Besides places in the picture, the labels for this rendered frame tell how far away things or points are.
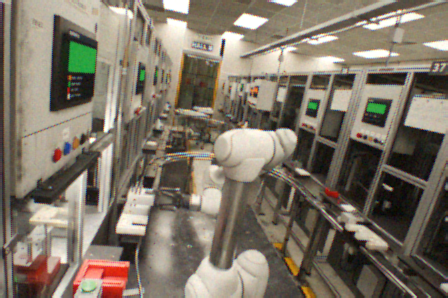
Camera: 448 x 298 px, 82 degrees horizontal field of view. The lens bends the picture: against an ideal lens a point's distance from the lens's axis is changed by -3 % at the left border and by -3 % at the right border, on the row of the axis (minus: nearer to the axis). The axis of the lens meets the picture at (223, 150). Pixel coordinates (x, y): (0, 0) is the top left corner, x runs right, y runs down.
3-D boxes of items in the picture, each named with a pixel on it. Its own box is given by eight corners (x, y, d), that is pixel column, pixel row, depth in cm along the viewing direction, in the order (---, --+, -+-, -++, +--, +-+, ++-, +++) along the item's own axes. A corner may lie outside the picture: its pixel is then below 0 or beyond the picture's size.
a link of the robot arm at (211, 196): (198, 216, 143) (199, 195, 151) (225, 219, 146) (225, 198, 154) (201, 207, 135) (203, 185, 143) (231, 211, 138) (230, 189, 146)
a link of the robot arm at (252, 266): (269, 300, 122) (281, 261, 117) (239, 313, 112) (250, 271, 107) (248, 278, 135) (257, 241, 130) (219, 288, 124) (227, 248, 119)
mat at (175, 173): (201, 224, 323) (201, 223, 322) (151, 219, 311) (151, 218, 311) (187, 132, 881) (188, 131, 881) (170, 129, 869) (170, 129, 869)
